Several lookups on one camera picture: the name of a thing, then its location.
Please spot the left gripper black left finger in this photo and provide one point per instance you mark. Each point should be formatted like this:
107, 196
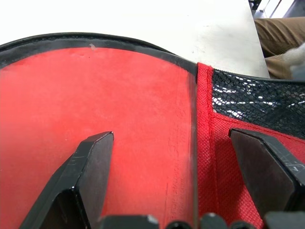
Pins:
78, 181

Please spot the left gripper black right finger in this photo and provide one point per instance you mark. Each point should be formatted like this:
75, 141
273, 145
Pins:
264, 171

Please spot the clear pouch with red trim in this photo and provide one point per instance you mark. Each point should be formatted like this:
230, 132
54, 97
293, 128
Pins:
214, 143

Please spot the person brown trouser leg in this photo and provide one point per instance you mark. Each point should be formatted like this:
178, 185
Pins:
278, 35

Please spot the grey metal frame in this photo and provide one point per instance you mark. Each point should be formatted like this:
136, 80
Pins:
268, 7

